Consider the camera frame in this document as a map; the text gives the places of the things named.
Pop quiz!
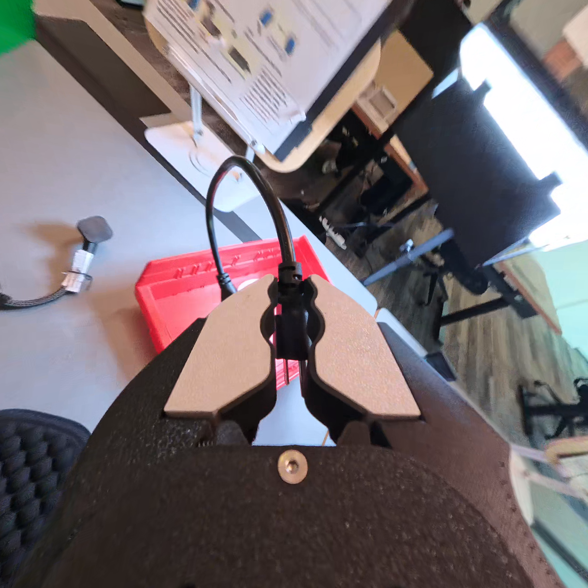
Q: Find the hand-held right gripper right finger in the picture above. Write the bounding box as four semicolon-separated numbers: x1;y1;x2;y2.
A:
303;275;421;432

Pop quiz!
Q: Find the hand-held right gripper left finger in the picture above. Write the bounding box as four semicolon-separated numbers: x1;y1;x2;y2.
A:
164;275;278;430

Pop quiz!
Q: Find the black short extension cord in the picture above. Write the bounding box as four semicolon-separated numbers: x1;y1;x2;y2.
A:
205;156;314;398

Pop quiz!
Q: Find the red plastic bin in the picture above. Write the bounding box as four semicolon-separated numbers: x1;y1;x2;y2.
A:
134;235;331;391

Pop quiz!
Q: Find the green plastic bin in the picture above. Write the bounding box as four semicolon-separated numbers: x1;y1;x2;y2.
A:
0;0;36;56

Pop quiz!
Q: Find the white floor power strip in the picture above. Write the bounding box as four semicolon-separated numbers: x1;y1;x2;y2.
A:
319;216;347;251

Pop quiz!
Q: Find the wooden office desk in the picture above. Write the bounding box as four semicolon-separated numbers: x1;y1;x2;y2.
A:
351;103;430;194

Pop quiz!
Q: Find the white instruction sheet stand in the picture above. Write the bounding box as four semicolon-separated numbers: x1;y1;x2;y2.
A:
142;0;391;212

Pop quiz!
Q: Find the black braided cord flat plug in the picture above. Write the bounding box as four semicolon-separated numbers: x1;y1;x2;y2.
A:
0;216;113;311

